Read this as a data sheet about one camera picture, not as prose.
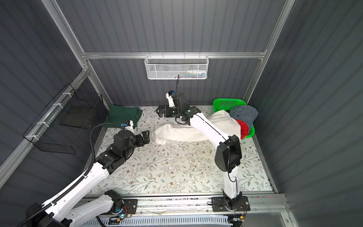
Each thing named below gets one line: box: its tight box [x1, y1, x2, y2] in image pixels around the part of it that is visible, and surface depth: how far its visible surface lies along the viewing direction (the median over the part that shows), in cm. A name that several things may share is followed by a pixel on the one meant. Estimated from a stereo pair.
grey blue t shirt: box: [229, 104, 259, 131], surface depth 104 cm
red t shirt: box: [235, 119, 250, 140], surface depth 96 cm
